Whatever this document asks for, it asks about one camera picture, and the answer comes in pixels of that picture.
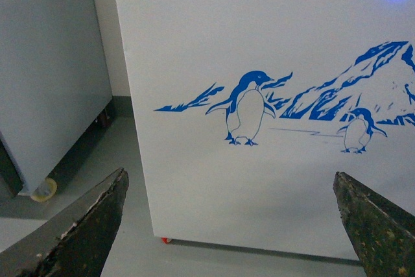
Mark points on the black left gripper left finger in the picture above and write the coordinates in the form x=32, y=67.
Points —
x=76, y=241

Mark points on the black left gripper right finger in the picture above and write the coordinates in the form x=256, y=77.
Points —
x=381, y=233

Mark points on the translucent caster wheel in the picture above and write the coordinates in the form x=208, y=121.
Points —
x=46, y=190

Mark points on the grey cabinet on casters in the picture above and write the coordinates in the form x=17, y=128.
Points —
x=54, y=81

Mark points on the white chest freezer with penguins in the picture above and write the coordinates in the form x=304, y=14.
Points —
x=246, y=109

